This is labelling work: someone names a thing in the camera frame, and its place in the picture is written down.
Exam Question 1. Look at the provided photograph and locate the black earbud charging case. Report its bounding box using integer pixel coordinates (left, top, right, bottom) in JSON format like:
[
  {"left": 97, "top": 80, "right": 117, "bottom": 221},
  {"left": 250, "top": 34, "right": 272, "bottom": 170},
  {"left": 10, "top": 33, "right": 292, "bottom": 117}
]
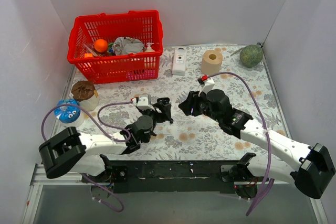
[{"left": 157, "top": 97, "right": 170, "bottom": 104}]

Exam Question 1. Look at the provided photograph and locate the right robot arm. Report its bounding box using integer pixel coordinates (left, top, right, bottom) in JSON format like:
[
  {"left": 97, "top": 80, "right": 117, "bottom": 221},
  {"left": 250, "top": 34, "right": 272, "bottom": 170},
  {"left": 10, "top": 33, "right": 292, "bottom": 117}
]
[{"left": 178, "top": 89, "right": 335, "bottom": 199}]

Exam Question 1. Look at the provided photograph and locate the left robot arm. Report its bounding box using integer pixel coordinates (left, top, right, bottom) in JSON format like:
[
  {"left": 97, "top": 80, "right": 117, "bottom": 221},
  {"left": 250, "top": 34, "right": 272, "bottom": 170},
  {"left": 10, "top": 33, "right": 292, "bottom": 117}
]
[{"left": 39, "top": 97, "right": 173, "bottom": 182}]

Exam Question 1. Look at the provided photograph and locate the beige toilet paper roll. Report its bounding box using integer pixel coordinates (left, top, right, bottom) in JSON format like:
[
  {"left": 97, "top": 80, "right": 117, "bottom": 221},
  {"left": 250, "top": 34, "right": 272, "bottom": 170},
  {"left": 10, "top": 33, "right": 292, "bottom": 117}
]
[{"left": 201, "top": 50, "right": 223, "bottom": 76}]

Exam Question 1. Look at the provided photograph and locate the white rectangular box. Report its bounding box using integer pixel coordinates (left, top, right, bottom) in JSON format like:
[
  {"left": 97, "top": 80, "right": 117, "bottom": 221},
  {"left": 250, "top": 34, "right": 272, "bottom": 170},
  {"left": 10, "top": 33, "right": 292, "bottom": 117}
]
[{"left": 172, "top": 47, "right": 187, "bottom": 76}]

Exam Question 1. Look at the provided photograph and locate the floral table mat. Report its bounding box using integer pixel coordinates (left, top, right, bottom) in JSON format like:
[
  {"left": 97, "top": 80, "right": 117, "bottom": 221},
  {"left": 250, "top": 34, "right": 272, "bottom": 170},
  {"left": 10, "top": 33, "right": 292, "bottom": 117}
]
[{"left": 51, "top": 45, "right": 293, "bottom": 161}]

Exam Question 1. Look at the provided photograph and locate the white pump bottle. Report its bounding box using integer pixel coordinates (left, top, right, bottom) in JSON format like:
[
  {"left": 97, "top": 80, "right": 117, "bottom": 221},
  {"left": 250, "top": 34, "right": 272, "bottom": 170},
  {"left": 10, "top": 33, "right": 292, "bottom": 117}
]
[{"left": 144, "top": 42, "right": 155, "bottom": 52}]

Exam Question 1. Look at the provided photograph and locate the green melon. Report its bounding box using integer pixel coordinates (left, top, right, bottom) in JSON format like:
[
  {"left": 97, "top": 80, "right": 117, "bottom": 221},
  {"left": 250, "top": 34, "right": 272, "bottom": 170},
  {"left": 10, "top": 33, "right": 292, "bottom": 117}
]
[{"left": 239, "top": 45, "right": 263, "bottom": 68}]

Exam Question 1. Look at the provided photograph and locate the black base bar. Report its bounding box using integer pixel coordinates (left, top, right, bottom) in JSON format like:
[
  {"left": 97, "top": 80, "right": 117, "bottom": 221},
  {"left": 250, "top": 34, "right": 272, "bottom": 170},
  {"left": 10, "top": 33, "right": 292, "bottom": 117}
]
[{"left": 81, "top": 159, "right": 259, "bottom": 198}]

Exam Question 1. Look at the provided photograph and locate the crumpled grey cloth bag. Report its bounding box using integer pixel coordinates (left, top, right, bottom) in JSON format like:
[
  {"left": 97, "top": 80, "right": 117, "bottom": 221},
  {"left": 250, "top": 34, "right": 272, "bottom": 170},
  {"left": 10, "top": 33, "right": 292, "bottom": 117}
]
[{"left": 112, "top": 37, "right": 145, "bottom": 56}]

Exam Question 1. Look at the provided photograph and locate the brown lid cream cup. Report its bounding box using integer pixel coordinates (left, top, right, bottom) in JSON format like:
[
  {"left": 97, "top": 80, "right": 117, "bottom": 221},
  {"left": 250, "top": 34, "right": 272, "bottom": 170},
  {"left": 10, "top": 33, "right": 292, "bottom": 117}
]
[{"left": 71, "top": 81, "right": 100, "bottom": 111}]

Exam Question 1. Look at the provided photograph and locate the red plastic shopping basket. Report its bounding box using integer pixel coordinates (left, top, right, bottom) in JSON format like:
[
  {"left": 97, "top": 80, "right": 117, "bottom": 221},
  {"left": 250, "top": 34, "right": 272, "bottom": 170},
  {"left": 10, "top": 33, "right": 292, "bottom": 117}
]
[{"left": 67, "top": 10, "right": 163, "bottom": 84}]

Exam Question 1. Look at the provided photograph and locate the clear plastic bag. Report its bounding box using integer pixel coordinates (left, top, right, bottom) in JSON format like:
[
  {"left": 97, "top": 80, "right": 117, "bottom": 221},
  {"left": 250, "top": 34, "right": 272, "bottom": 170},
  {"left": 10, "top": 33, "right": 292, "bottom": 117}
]
[{"left": 82, "top": 43, "right": 101, "bottom": 57}]

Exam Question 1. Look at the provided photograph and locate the orange fruit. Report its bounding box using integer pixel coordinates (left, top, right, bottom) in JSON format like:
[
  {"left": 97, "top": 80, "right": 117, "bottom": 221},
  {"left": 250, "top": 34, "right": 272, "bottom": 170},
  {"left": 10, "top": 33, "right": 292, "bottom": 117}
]
[{"left": 93, "top": 39, "right": 108, "bottom": 53}]

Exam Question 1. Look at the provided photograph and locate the blue lid white container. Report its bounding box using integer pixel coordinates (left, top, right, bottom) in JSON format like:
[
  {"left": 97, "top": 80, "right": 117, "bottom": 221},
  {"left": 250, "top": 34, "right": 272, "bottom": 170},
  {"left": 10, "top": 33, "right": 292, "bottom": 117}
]
[{"left": 54, "top": 99, "right": 85, "bottom": 127}]

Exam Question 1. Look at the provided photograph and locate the orange small block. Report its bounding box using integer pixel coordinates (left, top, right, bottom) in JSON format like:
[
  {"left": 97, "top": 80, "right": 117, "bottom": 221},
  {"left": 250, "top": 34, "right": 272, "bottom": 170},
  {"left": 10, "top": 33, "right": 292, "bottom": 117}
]
[{"left": 84, "top": 53, "right": 93, "bottom": 58}]

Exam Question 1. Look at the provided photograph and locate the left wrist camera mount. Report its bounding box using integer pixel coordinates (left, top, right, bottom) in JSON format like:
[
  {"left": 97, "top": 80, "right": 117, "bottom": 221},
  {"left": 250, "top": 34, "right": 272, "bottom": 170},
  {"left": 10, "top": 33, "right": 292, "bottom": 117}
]
[{"left": 131, "top": 94, "right": 154, "bottom": 111}]

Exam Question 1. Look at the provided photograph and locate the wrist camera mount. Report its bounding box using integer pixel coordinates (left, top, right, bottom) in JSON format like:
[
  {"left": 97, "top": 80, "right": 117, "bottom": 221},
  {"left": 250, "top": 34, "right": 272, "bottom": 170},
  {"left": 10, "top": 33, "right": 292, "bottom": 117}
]
[
  {"left": 198, "top": 75, "right": 215, "bottom": 97},
  {"left": 131, "top": 94, "right": 154, "bottom": 111}
]

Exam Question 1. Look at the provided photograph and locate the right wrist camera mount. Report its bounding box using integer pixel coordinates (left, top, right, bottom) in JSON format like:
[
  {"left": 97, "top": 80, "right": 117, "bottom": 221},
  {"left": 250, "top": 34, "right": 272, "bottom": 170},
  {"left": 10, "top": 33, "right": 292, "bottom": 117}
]
[{"left": 198, "top": 75, "right": 215, "bottom": 97}]

